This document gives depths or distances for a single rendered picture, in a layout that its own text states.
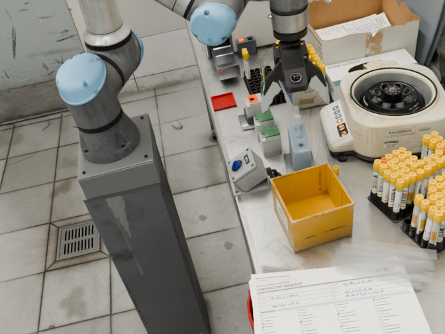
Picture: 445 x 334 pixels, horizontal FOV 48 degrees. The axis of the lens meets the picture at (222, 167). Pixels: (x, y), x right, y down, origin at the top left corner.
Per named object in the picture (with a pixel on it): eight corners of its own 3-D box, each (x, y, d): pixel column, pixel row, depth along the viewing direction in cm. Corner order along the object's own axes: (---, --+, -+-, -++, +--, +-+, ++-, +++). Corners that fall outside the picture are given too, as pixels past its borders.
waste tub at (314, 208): (273, 209, 114) (269, 178, 107) (328, 193, 115) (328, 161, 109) (293, 254, 104) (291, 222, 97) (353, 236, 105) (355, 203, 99)
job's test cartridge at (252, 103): (246, 114, 139) (243, 96, 135) (262, 111, 139) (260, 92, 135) (249, 123, 136) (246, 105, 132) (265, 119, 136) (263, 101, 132)
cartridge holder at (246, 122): (238, 119, 141) (236, 109, 138) (269, 112, 141) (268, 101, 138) (242, 130, 137) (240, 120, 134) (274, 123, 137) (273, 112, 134)
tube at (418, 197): (418, 236, 102) (424, 199, 95) (409, 235, 103) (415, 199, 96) (416, 229, 104) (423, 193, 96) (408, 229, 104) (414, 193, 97)
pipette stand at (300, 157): (283, 156, 127) (281, 125, 120) (311, 152, 126) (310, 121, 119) (289, 184, 119) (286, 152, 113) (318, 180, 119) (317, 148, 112)
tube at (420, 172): (413, 210, 108) (420, 175, 100) (408, 205, 109) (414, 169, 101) (419, 207, 108) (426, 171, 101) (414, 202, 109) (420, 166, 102)
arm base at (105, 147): (77, 167, 124) (61, 138, 117) (89, 127, 135) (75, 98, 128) (136, 160, 122) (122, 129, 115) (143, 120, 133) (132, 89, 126)
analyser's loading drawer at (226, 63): (209, 48, 168) (206, 34, 165) (228, 44, 168) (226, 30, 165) (219, 80, 153) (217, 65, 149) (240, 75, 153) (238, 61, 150)
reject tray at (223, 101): (210, 99, 150) (210, 96, 149) (232, 93, 150) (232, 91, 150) (214, 111, 145) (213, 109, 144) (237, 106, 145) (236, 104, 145)
